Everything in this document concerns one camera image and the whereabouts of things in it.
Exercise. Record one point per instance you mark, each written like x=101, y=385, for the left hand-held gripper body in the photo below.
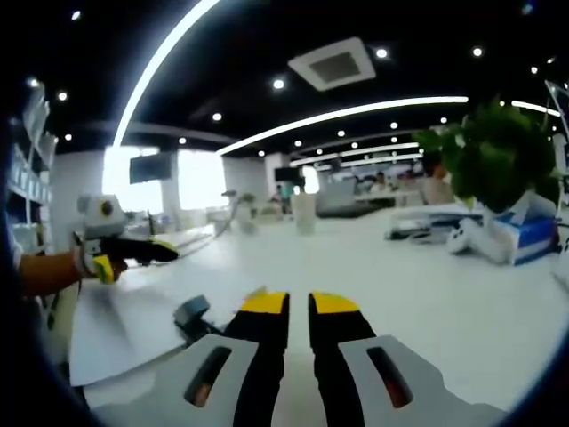
x=102, y=218

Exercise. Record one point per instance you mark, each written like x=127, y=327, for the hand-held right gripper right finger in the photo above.
x=422, y=391

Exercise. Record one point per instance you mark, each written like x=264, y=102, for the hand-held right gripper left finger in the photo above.
x=178, y=391

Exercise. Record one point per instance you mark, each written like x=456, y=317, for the white paper sheet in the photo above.
x=124, y=338

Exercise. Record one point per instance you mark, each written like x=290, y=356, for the blue-grey paper punch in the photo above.
x=193, y=316

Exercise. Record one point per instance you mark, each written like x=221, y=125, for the black monitor on stand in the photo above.
x=151, y=166

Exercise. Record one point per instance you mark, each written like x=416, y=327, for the white shelf with boxes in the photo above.
x=31, y=191

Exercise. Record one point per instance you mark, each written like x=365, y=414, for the long curved ceiling light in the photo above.
x=151, y=71

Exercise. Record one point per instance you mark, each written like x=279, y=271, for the white controller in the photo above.
x=480, y=242

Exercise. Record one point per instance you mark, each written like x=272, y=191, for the stack of blue-white documents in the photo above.
x=427, y=227

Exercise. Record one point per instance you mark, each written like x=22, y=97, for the tall white cup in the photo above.
x=304, y=213

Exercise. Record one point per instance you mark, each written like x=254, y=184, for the blue and white box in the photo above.
x=529, y=236

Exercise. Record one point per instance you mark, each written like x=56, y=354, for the flat black cushion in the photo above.
x=355, y=211

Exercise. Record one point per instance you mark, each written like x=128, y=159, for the green potted plant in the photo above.
x=493, y=160

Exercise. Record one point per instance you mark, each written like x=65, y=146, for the square ceiling air vent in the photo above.
x=332, y=64

